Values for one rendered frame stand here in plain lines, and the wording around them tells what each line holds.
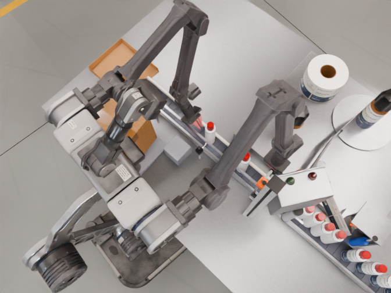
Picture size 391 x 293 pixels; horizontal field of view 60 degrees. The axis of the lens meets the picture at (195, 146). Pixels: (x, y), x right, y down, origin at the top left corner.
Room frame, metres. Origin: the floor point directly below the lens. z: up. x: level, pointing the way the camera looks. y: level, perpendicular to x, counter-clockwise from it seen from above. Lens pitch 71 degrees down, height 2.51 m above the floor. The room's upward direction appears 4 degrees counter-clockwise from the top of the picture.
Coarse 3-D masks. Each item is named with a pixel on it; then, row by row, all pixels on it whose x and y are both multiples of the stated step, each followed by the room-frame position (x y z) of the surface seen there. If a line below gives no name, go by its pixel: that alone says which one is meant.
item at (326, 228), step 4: (320, 224) 0.12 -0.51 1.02; (324, 224) 0.11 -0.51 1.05; (328, 224) 0.11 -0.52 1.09; (332, 224) 0.11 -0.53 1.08; (312, 228) 0.11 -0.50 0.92; (316, 228) 0.11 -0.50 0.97; (320, 228) 0.10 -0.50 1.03; (324, 228) 0.10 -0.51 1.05; (328, 228) 0.09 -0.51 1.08; (332, 228) 0.09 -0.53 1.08; (312, 232) 0.10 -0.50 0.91; (316, 232) 0.09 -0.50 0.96; (320, 232) 0.09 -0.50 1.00; (324, 232) 0.08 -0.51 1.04; (328, 232) 0.08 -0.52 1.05; (316, 236) 0.08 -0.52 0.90
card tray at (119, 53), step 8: (120, 40) 1.25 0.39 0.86; (112, 48) 1.21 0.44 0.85; (120, 48) 1.21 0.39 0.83; (128, 48) 1.21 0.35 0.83; (104, 56) 1.16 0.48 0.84; (112, 56) 1.16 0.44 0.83; (120, 56) 1.16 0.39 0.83; (128, 56) 1.16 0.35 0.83; (96, 64) 1.12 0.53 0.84; (104, 64) 1.12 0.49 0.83; (112, 64) 1.11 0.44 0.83; (120, 64) 1.11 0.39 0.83; (152, 64) 1.07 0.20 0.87; (96, 72) 1.07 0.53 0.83; (104, 72) 1.06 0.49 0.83; (144, 72) 1.04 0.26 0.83; (152, 72) 1.04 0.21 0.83
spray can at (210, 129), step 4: (208, 124) 0.59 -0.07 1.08; (212, 124) 0.59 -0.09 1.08; (208, 128) 0.58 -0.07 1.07; (212, 128) 0.58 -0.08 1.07; (208, 132) 0.57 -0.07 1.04; (212, 132) 0.57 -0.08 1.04; (208, 136) 0.57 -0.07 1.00; (212, 136) 0.57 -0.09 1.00; (208, 140) 0.57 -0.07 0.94; (212, 140) 0.57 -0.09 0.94
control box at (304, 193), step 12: (312, 168) 0.26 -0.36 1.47; (324, 168) 0.25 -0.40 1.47; (300, 180) 0.22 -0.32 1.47; (324, 180) 0.21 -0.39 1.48; (288, 192) 0.18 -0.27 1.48; (300, 192) 0.18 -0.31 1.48; (312, 192) 0.18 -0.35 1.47; (324, 192) 0.18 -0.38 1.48; (276, 204) 0.16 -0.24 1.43; (288, 204) 0.15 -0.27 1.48; (300, 204) 0.15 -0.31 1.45; (312, 204) 0.16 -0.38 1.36
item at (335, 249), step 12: (192, 132) 0.64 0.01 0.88; (204, 132) 0.63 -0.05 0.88; (216, 144) 0.56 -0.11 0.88; (216, 156) 0.50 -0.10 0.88; (252, 168) 0.42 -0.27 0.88; (336, 252) 0.00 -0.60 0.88; (348, 264) -0.05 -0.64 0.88; (360, 276) -0.11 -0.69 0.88; (372, 288) -0.16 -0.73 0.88; (384, 288) -0.16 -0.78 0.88
